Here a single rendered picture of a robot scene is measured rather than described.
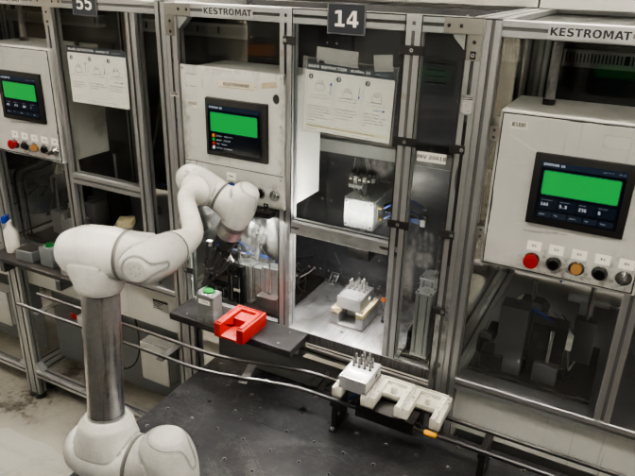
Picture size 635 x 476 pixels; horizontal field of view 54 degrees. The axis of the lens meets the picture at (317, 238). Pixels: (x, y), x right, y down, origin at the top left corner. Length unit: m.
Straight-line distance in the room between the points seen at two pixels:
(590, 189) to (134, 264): 1.17
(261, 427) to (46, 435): 1.50
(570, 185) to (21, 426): 2.83
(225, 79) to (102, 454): 1.22
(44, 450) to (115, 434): 1.54
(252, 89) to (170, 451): 1.14
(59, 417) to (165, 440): 1.80
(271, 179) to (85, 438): 0.98
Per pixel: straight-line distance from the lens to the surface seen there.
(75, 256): 1.68
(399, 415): 2.05
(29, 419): 3.62
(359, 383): 2.06
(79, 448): 1.94
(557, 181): 1.79
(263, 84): 2.08
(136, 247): 1.58
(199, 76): 2.23
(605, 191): 1.78
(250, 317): 2.34
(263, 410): 2.33
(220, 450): 2.19
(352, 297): 2.32
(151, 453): 1.82
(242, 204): 2.05
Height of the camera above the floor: 2.13
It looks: 23 degrees down
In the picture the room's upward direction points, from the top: 2 degrees clockwise
